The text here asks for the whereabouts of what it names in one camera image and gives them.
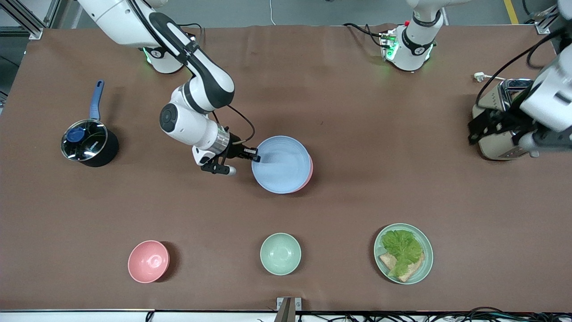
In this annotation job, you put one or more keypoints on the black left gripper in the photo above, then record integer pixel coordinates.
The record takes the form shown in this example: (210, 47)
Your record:
(504, 120)

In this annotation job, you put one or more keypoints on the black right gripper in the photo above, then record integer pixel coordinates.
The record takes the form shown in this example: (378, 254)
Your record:
(235, 150)

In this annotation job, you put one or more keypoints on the light blue plate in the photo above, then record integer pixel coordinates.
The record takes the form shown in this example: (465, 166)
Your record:
(279, 165)

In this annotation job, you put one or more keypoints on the pale pink plate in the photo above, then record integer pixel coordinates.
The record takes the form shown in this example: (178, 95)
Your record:
(309, 176)

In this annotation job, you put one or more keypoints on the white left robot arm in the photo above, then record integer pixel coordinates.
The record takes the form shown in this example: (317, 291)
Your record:
(415, 40)

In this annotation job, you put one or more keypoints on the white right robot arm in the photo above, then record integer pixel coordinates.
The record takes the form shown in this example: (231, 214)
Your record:
(201, 85)

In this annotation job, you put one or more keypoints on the silver beige toaster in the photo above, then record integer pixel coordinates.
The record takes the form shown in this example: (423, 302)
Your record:
(496, 96)

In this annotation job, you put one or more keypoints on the white power plug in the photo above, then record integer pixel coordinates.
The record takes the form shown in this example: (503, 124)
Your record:
(480, 76)

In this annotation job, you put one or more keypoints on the green bowl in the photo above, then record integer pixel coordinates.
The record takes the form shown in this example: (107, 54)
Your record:
(280, 253)

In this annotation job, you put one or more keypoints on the green lettuce leaf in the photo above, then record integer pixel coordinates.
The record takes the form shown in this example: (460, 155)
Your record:
(402, 246)

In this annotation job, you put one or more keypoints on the green plate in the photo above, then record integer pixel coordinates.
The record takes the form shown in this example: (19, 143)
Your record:
(426, 259)

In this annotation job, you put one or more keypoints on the pink bowl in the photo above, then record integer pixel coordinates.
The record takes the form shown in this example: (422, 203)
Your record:
(148, 261)

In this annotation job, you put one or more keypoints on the brown bread slice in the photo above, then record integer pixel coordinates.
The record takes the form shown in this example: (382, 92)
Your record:
(413, 270)

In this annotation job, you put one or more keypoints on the glass lid with blue knob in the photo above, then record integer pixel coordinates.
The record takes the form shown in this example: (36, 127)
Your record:
(85, 139)

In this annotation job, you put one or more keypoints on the aluminium frame profile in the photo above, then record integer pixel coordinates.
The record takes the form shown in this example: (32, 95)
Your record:
(547, 20)
(22, 18)

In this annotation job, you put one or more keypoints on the grey metal bracket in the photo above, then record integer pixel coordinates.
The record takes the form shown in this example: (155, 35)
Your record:
(288, 308)

